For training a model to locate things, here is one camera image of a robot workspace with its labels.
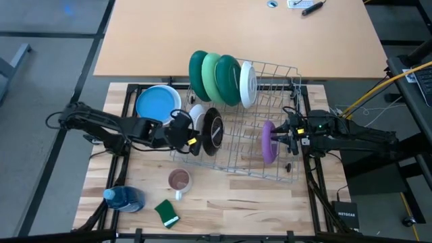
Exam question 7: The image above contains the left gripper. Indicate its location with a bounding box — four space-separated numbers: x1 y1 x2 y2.
164 110 203 157

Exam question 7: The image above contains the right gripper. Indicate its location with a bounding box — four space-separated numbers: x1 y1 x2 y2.
269 110 321 156

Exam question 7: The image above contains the purple plate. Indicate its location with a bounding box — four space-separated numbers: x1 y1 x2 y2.
261 120 279 165

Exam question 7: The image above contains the orange flower plate black underside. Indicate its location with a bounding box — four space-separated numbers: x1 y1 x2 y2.
201 107 224 157

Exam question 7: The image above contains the white deep plate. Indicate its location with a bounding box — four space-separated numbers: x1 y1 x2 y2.
134 84 182 126

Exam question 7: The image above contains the blue plate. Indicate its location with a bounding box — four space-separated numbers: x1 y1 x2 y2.
136 86 176 124

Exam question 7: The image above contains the dark green plate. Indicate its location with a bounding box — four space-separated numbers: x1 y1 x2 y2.
214 54 242 107
188 50 209 103

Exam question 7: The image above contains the light green plate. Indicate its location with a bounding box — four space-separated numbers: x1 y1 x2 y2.
201 52 223 105

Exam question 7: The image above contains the white mug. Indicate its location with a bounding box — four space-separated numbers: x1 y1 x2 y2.
167 167 193 202

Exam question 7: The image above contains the green sponge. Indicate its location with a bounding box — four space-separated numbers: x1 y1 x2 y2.
154 199 181 230

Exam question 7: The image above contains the blue water bottle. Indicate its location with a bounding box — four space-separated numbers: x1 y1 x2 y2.
103 185 146 213

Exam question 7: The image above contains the black Netgear box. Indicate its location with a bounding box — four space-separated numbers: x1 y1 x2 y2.
331 200 360 231

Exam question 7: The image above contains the beige table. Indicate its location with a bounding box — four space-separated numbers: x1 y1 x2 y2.
93 0 388 79

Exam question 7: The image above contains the dark grey desk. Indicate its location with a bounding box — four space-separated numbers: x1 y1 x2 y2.
386 55 432 190

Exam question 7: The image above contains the black marker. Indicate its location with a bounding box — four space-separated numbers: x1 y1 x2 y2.
301 1 324 17

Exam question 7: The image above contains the white label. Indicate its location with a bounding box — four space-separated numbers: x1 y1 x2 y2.
401 68 419 84

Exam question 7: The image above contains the black laptop keyboard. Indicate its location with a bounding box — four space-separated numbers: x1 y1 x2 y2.
413 65 432 108

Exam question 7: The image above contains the black pole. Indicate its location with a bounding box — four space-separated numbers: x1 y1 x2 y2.
404 38 432 65

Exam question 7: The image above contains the grey metal furniture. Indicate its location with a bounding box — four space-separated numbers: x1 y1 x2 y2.
0 43 33 102

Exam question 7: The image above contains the grey wire dish rack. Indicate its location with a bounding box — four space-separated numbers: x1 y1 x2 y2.
170 59 302 184

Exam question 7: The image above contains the black aluminium frame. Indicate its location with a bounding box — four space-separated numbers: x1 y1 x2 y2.
70 76 364 243

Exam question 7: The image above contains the yellow cable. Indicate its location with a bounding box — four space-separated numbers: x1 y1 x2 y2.
341 60 432 119
400 192 421 242

